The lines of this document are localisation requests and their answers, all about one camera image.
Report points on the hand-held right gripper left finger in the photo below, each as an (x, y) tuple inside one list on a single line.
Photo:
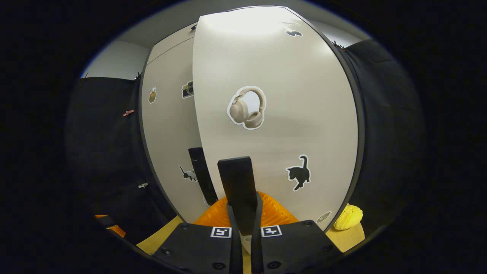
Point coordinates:
[(236, 247)]

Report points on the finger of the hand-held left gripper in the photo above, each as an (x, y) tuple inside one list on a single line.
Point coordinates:
[(106, 221)]

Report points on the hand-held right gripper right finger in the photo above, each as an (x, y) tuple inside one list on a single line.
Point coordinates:
[(257, 247)]

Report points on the beige cabinet door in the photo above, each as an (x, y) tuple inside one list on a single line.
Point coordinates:
[(304, 114), (167, 133)]

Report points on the beige double-door shoe cabinet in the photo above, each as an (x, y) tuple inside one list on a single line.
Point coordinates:
[(140, 110)]

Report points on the beige cabinet drawer front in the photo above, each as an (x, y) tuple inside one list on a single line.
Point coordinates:
[(171, 45)]

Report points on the black backdrop cloth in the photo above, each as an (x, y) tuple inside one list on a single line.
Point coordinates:
[(99, 152)]

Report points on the yellow plush toy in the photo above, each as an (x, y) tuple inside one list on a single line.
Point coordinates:
[(348, 217)]

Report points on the red cloth clip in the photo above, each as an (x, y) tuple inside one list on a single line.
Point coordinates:
[(128, 112)]

